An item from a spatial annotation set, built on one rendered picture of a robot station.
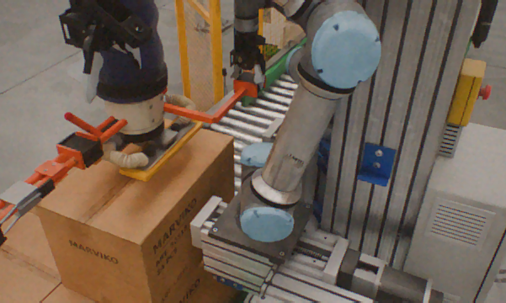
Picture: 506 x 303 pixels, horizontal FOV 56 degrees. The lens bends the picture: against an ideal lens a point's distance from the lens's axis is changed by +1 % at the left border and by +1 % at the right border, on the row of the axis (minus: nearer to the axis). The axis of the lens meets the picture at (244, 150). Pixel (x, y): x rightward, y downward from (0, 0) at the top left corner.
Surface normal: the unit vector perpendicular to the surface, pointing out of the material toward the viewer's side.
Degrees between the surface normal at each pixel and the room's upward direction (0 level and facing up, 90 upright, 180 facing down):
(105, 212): 0
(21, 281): 0
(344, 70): 83
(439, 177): 0
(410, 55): 90
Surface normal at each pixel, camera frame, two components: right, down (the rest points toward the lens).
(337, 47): 0.04, 0.48
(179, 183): 0.00, -0.81
